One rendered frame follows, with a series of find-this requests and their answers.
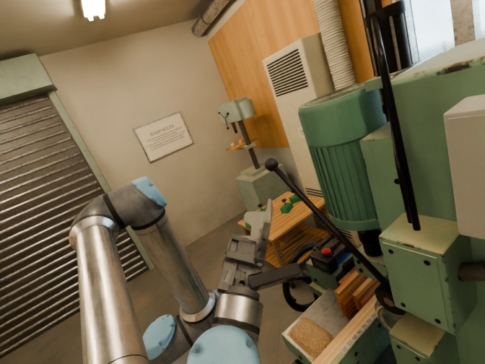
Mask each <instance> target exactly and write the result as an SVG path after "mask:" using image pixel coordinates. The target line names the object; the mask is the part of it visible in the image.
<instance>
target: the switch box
mask: <svg viewBox="0 0 485 364"><path fill-rule="evenodd" d="M443 117H444V123H445V133H446V139H447V149H448V155H449V161H450V171H451V177H452V182H453V193H454V198H455V208H456V215H457V220H458V230H459V233H460V234H461V235H466V236H470V237H474V238H480V239H484V240H485V94H484V95H476V96H470V97H466V98H465V99H463V100H462V101H460V102H459V103H458V104H457V105H455V106H454V107H452V108H451V109H450V110H448V111H447V112H446V113H444V116H443Z"/></svg>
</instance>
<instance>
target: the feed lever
mask: <svg viewBox="0 0 485 364"><path fill-rule="evenodd" d="M278 166H279V163H278V161H277V159H275V158H273V157H270V158H269V159H267V160H266V161H265V167H266V169H267V170H269V171H274V172H275V173H276V174H277V175H278V176H279V177H280V178H281V179H282V180H283V181H284V182H285V183H286V185H288V187H290V189H291V190H293V192H295V193H296V195H298V197H299V198H300V199H301V200H302V201H303V202H304V203H305V204H306V205H307V206H308V207H309V208H310V209H311V210H312V211H313V213H314V214H315V215H316V216H317V217H318V218H319V219H320V220H321V221H322V222H323V223H324V224H325V225H326V226H327V228H328V229H329V230H330V231H331V232H332V233H333V234H334V235H335V236H336V237H337V238H338V239H339V240H340V241H341V242H342V243H343V244H344V245H345V246H346V247H347V248H348V249H349V250H350V251H351V252H352V253H353V254H354V255H355V257H356V258H357V259H358V260H359V261H360V262H361V263H362V264H363V265H364V266H365V267H366V268H367V269H368V270H369V272H370V273H371V274H372V275H373V276H374V277H375V278H376V279H377V280H378V281H379V282H380V285H379V286H378V287H377V288H376V289H375V296H376V298H377V300H378V301H379V303H380V304H381V305H382V306H383V307H384V308H385V309H387V310H388V311H390V312H391V313H394V314H397V315H403V314H405V313H406V311H404V310H402V309H400V308H398V307H396V306H395V303H394V300H393V295H392V292H391V288H390V283H389V279H388V277H386V278H384V276H382V274H381V273H380V272H379V271H378V270H377V269H376V268H375V267H374V266H373V265H372V264H371V263H370V262H369V261H368V260H367V259H366V258H365V257H364V256H363V255H362V254H361V253H360V251H359V250H358V249H357V248H356V247H355V246H354V245H353V244H352V243H351V242H350V241H349V240H348V239H347V238H346V237H345V236H344V235H343V234H342V233H341V232H340V231H339V230H338V228H337V227H336V226H335V225H334V224H333V223H332V222H331V221H330V220H329V219H328V218H327V217H326V216H325V215H324V214H323V213H322V212H321V211H320V210H319V209H318V208H317V207H316V206H315V205H314V204H313V203H312V202H311V201H310V200H309V199H308V198H307V197H306V196H305V195H304V194H303V193H302V192H301V191H300V190H299V189H298V188H297V187H296V186H295V184H294V183H293V182H292V181H291V180H290V179H289V178H288V177H287V176H286V175H285V174H284V173H283V172H282V171H281V170H280V169H279V168H278Z"/></svg>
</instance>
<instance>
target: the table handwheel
mask: <svg viewBox="0 0 485 364"><path fill-rule="evenodd" d="M317 244H318V243H308V244H306V245H304V246H302V247H301V248H299V249H298V250H297V251H296V252H295V253H294V254H293V255H292V257H291V259H290V260H289V262H288V264H293V263H297V261H298V260H299V259H300V257H301V256H302V255H304V254H305V253H307V252H308V251H311V250H312V249H313V247H314V246H316V245H317ZM296 280H303V282H306V283H307V284H310V283H311V282H312V280H311V277H310V273H309V271H308V269H306V270H305V271H304V272H303V273H302V276H298V277H297V279H296ZM282 290H283V294H284V298H285V300H286V302H287V304H288V305H289V306H290V307H291V308H292V309H294V310H296V311H299V312H305V311H306V310H307V309H308V308H309V307H310V306H311V305H312V304H313V303H314V302H315V301H316V300H317V299H318V298H319V297H320V296H318V295H316V294H315V293H313V295H314V301H313V302H311V303H308V304H305V305H301V304H298V303H296V302H295V301H294V300H293V298H292V296H291V293H290V289H289V282H284V283H282Z"/></svg>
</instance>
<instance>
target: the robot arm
mask: <svg viewBox="0 0 485 364"><path fill-rule="evenodd" d="M166 206H167V202H166V201H165V199H164V198H163V196H162V195H161V193H160V192H159V191H158V190H157V188H156V187H155V185H154V184H153V183H152V182H151V180H150V179H149V178H147V177H141V178H138V179H136V180H132V181H131V182H130V183H127V184H125V185H123V186H121V187H119V188H117V189H115V190H113V191H110V192H108V193H107V194H105V195H102V196H99V197H98V198H96V199H95V200H94V201H92V202H91V203H89V204H88V205H87V206H86V207H85V208H84V209H83V210H82V211H81V212H80V213H79V214H78V215H77V216H76V218H75V219H74V221H73V222H72V224H71V227H70V229H69V243H70V245H71V247H72V248H73V249H74V250H75V251H76V252H77V268H78V280H79V305H80V319H81V331H82V356H83V364H149V363H151V364H261V359H260V355H259V353H258V349H257V347H258V338H259V331H260V327H261V318H262V313H263V304H262V303H261V302H259V299H260V294H259V293H258V292H256V291H258V290H262V289H265V288H267V287H272V286H274V285H278V284H281V283H284V282H293V281H295V280H296V279H297V277H298V276H300V275H301V273H302V271H301V269H300V266H299V264H298V263H293V264H285V265H284V266H282V267H279V268H276V269H272V270H269V271H267V272H263V270H264V268H263V265H264V262H265V258H266V251H267V243H268V237H269V233H270V228H271V220H272V215H273V210H274V207H273V204H272V201H271V199H268V202H267V206H266V211H262V212H246V213H245V214H244V221H245V222H247V223H248V224H249V225H250V226H251V232H250V236H249V235H234V234H231V237H230V241H229V243H228V247H227V251H225V254H226V255H225V259H224V261H223V263H222V268H223V270H222V275H221V278H220V281H219V286H218V290H217V291H216V290H210V289H209V288H206V287H204V284H203V282H202V281H201V278H200V277H199V275H198V273H197V271H196V269H195V267H194V265H193V263H192V261H191V260H190V258H189V256H188V254H187V252H186V250H185V248H184V247H183V244H182V243H181V241H180V239H179V237H178V234H177V233H176V232H175V229H174V227H173V226H172V223H171V221H170V220H169V218H168V216H167V214H166V211H165V208H164V207H166ZM128 226H131V228H132V230H134V231H135V233H136V234H137V236H138V237H139V240H140V241H141V242H142V244H143V246H144V247H145V249H146V250H147V252H148V254H149V255H150V257H151V258H152V261H153V262H154V263H155V265H156V267H157V268H158V270H159V271H160V273H161V275H162V276H163V278H164V279H165V281H166V283H167V284H168V286H169V287H170V289H171V290H172V292H173V294H174V296H175V297H176V298H177V300H178V302H179V304H180V313H179V314H178V315H177V316H176V317H175V318H174V316H172V315H169V314H167V315H164V316H160V317H159V318H157V319H156V320H155V322H152V323H151V324H150V326H149V327H148V328H147V330H146V331H145V333H144V336H143V338H142V335H141V331H140V328H139V323H138V321H137V317H136V313H135V310H134V305H133V303H132V299H131V295H130V292H129V289H128V285H127V281H126V277H125V274H124V271H123V267H122V263H121V259H120V256H119V253H118V249H117V246H116V243H115V242H116V241H117V239H118V232H119V231H120V230H122V229H124V228H126V227H128ZM238 242H239V243H238ZM223 264H224V266H223ZM239 284H243V287H241V286H240V285H239ZM219 293H222V294H221V295H220V294H219Z"/></svg>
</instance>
